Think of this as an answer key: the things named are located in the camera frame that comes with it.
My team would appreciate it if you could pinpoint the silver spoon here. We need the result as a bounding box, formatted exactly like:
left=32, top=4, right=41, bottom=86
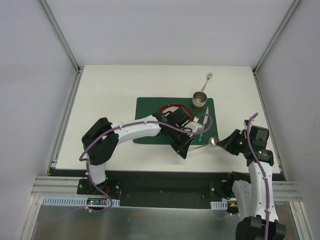
left=188, top=136, right=220, bottom=152

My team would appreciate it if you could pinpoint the black knife green handle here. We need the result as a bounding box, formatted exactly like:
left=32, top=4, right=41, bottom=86
left=198, top=106, right=209, bottom=143

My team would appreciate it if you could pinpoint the red rimmed beige plate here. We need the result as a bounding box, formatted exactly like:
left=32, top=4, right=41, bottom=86
left=159, top=103, right=194, bottom=127

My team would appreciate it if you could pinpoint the steel cup brown base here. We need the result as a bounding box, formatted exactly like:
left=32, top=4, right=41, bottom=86
left=192, top=91, right=208, bottom=110

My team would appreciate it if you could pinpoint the dark green placemat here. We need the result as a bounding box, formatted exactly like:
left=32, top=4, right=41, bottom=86
left=132, top=97, right=220, bottom=146

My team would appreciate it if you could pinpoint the silver fork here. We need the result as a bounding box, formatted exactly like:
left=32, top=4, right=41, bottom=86
left=200, top=72, right=213, bottom=92

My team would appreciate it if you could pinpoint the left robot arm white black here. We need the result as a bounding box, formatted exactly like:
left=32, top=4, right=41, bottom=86
left=79, top=107, right=202, bottom=195

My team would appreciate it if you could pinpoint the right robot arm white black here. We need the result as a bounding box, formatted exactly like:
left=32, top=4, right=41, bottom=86
left=215, top=125, right=287, bottom=240

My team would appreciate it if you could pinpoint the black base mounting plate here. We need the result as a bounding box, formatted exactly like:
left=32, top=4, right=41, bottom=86
left=77, top=170, right=251, bottom=209

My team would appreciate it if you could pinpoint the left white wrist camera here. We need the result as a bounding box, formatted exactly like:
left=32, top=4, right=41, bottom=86
left=186, top=117, right=204, bottom=133

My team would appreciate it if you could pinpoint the right white cable duct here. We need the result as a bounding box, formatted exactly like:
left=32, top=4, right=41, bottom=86
left=210, top=201, right=228, bottom=211

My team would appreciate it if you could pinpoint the white cable duct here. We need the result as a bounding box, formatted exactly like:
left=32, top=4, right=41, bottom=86
left=42, top=196, right=120, bottom=208
left=210, top=201, right=228, bottom=211

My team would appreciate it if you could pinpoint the left white cable duct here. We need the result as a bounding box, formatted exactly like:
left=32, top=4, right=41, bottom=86
left=42, top=196, right=120, bottom=208

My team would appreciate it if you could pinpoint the left aluminium frame post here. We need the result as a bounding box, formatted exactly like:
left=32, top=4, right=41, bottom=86
left=38, top=0, right=85, bottom=75

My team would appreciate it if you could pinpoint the aluminium frame post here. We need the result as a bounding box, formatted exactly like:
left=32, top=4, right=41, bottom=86
left=252, top=0, right=302, bottom=75
left=38, top=0, right=85, bottom=75

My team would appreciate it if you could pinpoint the front aluminium rail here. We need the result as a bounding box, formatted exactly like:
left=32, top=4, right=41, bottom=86
left=31, top=176, right=302, bottom=202

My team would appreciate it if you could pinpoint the right aluminium frame post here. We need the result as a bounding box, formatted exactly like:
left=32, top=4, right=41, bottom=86
left=252, top=0, right=302, bottom=75

